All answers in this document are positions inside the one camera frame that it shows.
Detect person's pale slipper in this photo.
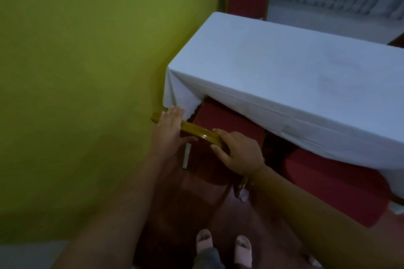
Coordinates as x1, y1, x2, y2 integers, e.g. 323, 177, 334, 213
196, 229, 213, 255
234, 235, 253, 268

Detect person's right pale slipper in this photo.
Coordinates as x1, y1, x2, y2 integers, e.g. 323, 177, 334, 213
234, 235, 253, 268

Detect person's left forearm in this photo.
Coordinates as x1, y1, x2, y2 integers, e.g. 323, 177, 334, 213
52, 152, 179, 269

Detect person's left hand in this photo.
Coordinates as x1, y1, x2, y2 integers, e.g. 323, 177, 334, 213
150, 106, 199, 165

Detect person's right forearm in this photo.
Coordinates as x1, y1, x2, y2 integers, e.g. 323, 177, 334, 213
249, 166, 404, 269

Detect red cushioned chair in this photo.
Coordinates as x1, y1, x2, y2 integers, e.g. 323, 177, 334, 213
278, 147, 399, 229

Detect white tablecloth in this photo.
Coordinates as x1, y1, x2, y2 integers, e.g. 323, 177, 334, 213
162, 12, 404, 199

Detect person's right hand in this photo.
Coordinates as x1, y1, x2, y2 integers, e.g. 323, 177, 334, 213
210, 128, 266, 178

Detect person's left pale slipper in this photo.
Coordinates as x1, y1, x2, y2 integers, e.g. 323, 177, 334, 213
196, 229, 213, 255

